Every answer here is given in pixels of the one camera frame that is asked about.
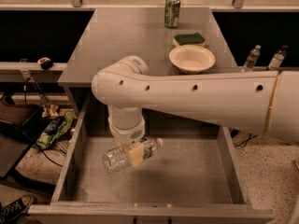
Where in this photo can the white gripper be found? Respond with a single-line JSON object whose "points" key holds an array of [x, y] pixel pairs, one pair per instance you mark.
{"points": [[130, 135]]}

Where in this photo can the clear plastic water bottle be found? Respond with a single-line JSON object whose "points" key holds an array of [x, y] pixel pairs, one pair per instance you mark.
{"points": [[116, 159]]}

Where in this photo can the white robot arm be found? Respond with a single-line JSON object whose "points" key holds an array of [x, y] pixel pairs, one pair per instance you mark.
{"points": [[263, 102]]}

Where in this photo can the open grey top drawer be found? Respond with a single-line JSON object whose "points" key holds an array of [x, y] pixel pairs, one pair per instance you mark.
{"points": [[195, 178]]}

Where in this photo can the grey cabinet with top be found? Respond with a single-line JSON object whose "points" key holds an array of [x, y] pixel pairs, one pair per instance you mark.
{"points": [[117, 32]]}

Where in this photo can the water bottle on ledge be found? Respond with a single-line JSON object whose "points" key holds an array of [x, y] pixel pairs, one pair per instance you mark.
{"points": [[278, 58], [252, 58]]}

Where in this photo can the green snack bags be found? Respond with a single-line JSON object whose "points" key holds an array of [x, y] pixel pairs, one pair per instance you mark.
{"points": [[57, 128]]}

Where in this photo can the white paper bowl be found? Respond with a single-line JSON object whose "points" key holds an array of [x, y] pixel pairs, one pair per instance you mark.
{"points": [[191, 59]]}

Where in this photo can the dark chair at left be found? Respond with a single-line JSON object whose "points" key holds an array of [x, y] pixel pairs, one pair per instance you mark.
{"points": [[20, 127]]}

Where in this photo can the yellow black tape measure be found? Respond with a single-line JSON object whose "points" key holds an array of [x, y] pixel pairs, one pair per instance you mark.
{"points": [[45, 63]]}

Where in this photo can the green yellow sponge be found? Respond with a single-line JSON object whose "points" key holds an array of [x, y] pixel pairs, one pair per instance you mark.
{"points": [[189, 39]]}

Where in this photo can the black canvas sneaker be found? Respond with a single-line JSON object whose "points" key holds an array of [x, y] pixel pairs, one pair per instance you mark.
{"points": [[18, 207]]}

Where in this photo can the green soda can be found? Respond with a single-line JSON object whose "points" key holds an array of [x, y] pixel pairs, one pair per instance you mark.
{"points": [[171, 13]]}

